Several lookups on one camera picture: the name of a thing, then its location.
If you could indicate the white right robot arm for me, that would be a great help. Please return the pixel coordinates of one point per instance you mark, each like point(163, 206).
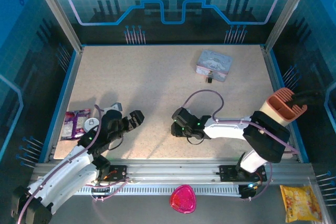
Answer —
point(225, 129)

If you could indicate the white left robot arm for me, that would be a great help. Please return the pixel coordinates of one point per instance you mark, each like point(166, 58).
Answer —
point(65, 166)

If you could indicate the white round container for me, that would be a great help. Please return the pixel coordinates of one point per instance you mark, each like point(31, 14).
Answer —
point(91, 125)

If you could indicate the purple snack packet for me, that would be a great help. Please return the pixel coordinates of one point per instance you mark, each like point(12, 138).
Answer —
point(74, 124)

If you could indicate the cartoon bunny tin box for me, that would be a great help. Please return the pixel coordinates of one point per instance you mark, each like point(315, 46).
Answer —
point(214, 62)

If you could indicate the pink triangular bowl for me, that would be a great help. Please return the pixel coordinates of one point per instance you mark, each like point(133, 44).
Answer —
point(183, 199)

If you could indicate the orange cream utensil holder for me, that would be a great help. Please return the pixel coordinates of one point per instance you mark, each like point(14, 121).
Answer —
point(278, 108)

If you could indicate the yellow snack bag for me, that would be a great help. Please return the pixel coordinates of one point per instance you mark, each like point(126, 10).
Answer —
point(300, 204)

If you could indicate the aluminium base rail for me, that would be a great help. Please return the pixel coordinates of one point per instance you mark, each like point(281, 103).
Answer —
point(170, 167)

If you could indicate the aluminium frame post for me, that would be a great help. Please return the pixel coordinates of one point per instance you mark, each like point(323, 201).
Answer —
point(287, 9)
point(56, 11)

